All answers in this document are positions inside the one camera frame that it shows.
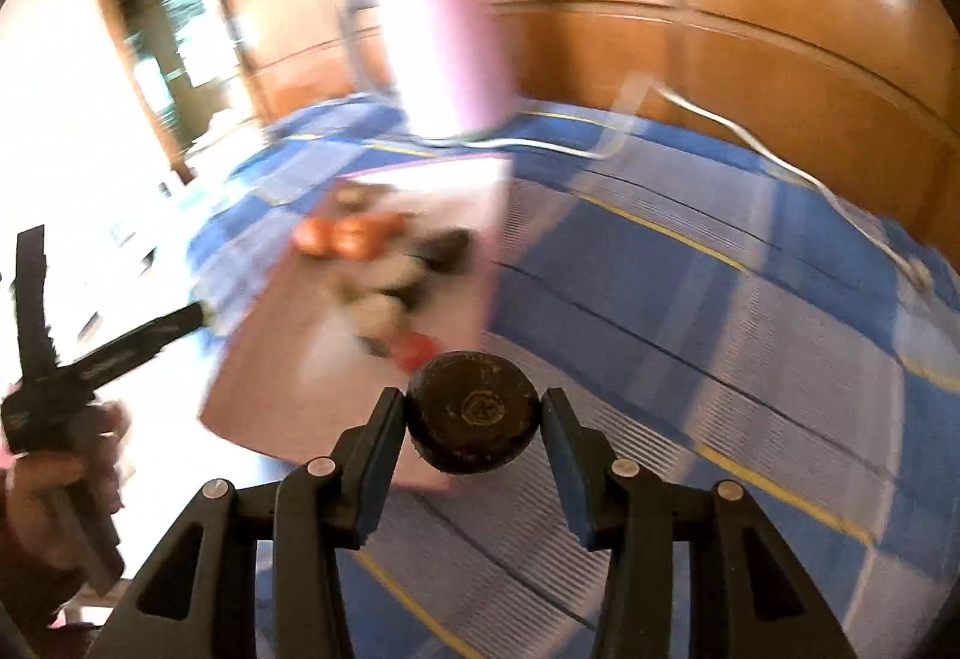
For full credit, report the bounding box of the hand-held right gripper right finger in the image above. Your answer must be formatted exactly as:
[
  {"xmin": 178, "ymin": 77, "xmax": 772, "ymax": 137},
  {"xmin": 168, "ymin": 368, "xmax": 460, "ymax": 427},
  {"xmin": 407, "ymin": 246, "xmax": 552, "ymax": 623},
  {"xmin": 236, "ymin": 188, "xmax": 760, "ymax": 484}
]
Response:
[{"xmin": 540, "ymin": 387, "xmax": 860, "ymax": 659}]

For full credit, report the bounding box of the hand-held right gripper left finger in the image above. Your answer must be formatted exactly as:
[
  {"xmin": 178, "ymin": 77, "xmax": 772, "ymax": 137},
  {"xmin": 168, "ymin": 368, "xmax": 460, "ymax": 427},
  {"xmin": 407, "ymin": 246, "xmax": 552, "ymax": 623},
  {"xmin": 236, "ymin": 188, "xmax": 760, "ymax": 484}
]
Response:
[{"xmin": 90, "ymin": 387, "xmax": 407, "ymax": 659}]

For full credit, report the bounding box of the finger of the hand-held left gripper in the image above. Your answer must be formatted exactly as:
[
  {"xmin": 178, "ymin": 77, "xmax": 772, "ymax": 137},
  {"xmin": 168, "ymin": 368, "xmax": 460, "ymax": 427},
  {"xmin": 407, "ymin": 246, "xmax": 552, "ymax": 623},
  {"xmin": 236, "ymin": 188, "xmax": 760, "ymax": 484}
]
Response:
[
  {"xmin": 60, "ymin": 300, "xmax": 207, "ymax": 397},
  {"xmin": 15, "ymin": 225, "xmax": 62, "ymax": 376}
]

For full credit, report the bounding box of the dark round fruit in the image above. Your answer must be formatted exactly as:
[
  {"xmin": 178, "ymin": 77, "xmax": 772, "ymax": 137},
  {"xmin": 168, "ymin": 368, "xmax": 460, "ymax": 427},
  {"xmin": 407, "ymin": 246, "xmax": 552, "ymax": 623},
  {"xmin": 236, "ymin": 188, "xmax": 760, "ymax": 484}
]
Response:
[{"xmin": 405, "ymin": 351, "xmax": 542, "ymax": 475}]

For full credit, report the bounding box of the small red tomato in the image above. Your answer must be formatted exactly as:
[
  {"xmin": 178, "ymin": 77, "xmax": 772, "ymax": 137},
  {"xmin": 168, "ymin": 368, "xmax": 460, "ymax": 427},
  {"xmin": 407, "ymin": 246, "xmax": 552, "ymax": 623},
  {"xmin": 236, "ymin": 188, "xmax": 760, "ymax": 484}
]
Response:
[{"xmin": 394, "ymin": 333, "xmax": 436, "ymax": 371}]

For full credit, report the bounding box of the pink-rimmed white tray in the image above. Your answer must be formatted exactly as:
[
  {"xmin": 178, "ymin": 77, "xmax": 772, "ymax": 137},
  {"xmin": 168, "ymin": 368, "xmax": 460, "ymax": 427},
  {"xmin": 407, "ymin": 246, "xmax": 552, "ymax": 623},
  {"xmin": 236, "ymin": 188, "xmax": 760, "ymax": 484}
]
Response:
[{"xmin": 199, "ymin": 156, "xmax": 515, "ymax": 499}]

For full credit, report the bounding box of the small yellowish round fruit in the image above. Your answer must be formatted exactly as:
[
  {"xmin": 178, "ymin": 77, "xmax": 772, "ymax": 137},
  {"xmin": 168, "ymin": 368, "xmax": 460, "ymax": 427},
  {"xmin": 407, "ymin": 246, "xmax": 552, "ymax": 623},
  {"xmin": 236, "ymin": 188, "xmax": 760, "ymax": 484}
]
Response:
[{"xmin": 352, "ymin": 295, "xmax": 410, "ymax": 349}]

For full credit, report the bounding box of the dark log piece cream end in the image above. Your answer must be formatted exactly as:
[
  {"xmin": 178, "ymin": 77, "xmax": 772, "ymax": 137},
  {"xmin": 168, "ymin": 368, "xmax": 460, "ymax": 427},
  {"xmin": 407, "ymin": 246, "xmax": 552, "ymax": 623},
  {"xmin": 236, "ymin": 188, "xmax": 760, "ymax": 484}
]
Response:
[{"xmin": 375, "ymin": 272, "xmax": 428, "ymax": 307}]

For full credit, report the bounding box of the small orange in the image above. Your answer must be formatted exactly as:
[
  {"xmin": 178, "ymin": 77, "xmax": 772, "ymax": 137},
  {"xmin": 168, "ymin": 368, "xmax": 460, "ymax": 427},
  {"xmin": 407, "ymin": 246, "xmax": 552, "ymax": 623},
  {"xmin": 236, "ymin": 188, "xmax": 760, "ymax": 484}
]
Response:
[{"xmin": 292, "ymin": 216, "xmax": 342, "ymax": 255}]

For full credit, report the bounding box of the large orange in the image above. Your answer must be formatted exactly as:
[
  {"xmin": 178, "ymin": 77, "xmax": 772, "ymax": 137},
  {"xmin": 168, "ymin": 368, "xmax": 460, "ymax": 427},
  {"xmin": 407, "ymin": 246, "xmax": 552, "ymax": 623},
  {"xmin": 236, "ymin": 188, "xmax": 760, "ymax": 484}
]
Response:
[{"xmin": 334, "ymin": 220, "xmax": 387, "ymax": 259}]

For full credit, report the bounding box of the short dark cylinder piece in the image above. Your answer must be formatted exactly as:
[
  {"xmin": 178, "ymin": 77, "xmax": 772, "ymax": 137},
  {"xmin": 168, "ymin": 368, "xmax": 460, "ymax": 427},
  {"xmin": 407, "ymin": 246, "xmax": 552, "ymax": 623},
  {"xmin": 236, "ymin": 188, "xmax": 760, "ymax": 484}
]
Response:
[{"xmin": 330, "ymin": 182, "xmax": 383, "ymax": 214}]

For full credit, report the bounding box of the person's left hand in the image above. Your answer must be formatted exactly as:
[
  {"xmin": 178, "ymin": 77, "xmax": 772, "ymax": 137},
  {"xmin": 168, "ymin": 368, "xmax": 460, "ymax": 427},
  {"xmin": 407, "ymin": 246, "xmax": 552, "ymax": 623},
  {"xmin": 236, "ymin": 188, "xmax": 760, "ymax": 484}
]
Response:
[{"xmin": 0, "ymin": 400, "xmax": 132, "ymax": 600}]

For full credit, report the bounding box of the blue plaid tablecloth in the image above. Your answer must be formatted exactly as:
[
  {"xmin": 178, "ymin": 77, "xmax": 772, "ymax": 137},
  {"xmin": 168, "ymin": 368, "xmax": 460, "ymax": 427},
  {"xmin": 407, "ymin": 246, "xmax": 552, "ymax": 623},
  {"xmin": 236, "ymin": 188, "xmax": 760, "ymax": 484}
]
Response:
[{"xmin": 184, "ymin": 96, "xmax": 960, "ymax": 659}]

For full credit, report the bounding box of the wooden glass door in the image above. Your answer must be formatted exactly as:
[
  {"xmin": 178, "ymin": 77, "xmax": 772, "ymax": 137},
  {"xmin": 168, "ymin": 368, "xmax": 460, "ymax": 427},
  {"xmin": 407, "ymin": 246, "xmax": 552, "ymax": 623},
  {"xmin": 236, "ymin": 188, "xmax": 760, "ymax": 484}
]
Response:
[{"xmin": 94, "ymin": 0, "xmax": 263, "ymax": 180}]

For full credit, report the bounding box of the pink electric kettle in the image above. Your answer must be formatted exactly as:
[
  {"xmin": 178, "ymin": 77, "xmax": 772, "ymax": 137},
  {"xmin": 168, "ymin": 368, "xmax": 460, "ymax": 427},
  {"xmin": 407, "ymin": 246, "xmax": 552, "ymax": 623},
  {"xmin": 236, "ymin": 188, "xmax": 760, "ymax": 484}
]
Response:
[{"xmin": 341, "ymin": 0, "xmax": 526, "ymax": 146}]

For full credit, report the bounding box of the white power cable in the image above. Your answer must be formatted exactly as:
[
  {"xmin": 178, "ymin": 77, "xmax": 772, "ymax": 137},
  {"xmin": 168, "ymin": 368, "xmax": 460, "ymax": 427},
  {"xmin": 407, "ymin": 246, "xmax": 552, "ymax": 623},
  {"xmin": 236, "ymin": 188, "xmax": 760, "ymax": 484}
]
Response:
[{"xmin": 442, "ymin": 75, "xmax": 935, "ymax": 289}]

